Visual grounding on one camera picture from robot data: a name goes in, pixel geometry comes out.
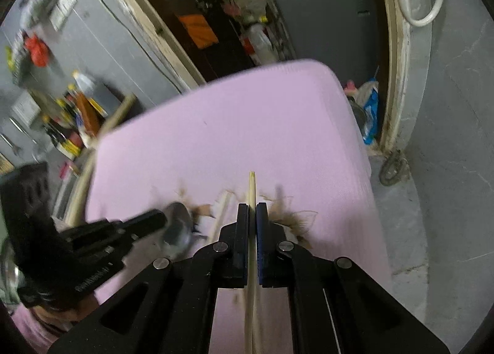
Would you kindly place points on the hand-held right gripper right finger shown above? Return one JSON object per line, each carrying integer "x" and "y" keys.
{"x": 261, "y": 246}

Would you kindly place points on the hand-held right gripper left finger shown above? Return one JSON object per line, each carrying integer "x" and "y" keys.
{"x": 242, "y": 238}

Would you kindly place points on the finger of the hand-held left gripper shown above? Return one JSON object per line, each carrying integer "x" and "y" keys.
{"x": 127, "y": 240}
{"x": 146, "y": 219}

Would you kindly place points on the wooden chopstick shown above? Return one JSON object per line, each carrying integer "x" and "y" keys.
{"x": 224, "y": 207}
{"x": 252, "y": 188}

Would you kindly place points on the person's left hand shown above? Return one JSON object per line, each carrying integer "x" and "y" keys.
{"x": 77, "y": 311}

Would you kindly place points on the pink floral tablecloth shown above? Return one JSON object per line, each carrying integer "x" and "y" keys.
{"x": 251, "y": 126}

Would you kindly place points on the orange red spice packet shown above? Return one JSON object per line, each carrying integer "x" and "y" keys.
{"x": 88, "y": 116}

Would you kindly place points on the dark vinegar bottle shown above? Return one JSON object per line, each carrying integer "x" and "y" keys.
{"x": 68, "y": 103}

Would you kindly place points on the cooking oil jug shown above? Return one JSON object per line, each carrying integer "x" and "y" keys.
{"x": 85, "y": 85}

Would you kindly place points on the blue white sack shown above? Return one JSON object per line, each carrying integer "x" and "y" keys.
{"x": 369, "y": 114}

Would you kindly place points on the green yellow snack packet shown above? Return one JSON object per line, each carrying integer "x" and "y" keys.
{"x": 13, "y": 60}

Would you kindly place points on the red plastic bag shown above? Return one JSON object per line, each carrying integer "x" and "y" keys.
{"x": 36, "y": 49}

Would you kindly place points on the orange paper sheet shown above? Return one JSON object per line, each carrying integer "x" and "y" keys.
{"x": 197, "y": 31}

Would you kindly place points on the clear plastic bottle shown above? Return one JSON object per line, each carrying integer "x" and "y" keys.
{"x": 258, "y": 43}

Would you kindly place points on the clear bag of dried goods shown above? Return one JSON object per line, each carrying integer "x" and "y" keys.
{"x": 36, "y": 2}

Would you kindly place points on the grey cabinet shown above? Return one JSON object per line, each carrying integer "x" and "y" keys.
{"x": 328, "y": 10}

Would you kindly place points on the white wall box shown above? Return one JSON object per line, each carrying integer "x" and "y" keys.
{"x": 25, "y": 107}

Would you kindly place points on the wooden door frame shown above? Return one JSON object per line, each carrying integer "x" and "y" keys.
{"x": 397, "y": 87}

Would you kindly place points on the white wall switch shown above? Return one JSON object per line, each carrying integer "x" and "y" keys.
{"x": 57, "y": 19}

